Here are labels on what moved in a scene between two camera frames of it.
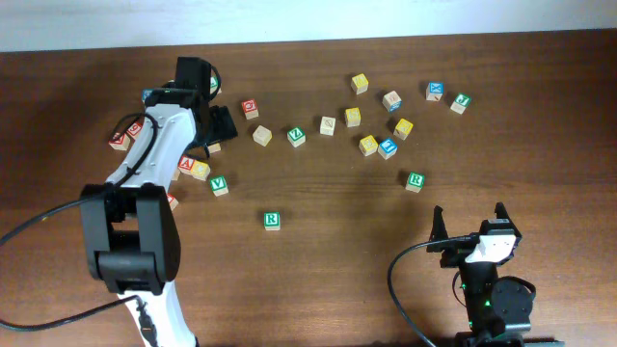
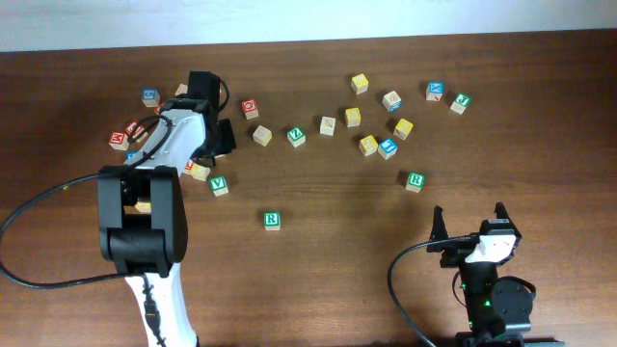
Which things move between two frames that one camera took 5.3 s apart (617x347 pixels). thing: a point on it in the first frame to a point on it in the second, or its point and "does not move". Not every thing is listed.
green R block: x=272 y=221 does not move
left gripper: x=225 y=127 to x=227 y=144
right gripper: x=455 y=252 does not move
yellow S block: x=353 y=117 does not move
